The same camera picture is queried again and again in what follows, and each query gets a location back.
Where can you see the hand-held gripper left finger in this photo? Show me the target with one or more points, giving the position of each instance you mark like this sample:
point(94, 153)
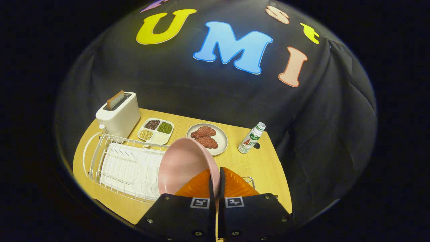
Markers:
point(211, 215)

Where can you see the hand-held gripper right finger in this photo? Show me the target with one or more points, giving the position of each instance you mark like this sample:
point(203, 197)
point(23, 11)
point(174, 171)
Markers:
point(221, 215)

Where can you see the pink plate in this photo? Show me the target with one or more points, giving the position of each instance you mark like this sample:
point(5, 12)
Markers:
point(181, 164)

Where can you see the beige round plate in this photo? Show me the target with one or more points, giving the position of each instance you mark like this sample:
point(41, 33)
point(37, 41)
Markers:
point(221, 137)

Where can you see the red meat piece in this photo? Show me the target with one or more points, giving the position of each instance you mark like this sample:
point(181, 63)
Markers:
point(203, 131)
point(207, 143)

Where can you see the white drink bottle green label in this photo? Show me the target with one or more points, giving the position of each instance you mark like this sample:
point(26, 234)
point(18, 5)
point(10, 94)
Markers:
point(250, 139)

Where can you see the white divided bean tray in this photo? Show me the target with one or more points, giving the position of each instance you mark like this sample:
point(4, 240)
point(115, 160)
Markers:
point(160, 137)

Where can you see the white drip tray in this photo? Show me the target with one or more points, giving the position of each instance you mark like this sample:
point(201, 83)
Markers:
point(127, 174)

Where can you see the black backdrop cloth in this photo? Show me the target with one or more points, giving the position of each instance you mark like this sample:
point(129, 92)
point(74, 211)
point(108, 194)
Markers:
point(218, 94)

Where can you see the white toaster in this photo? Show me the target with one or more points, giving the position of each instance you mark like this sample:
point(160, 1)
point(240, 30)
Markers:
point(122, 117)

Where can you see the brown toast slice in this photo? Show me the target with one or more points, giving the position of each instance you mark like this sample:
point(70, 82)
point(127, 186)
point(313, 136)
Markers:
point(115, 99)

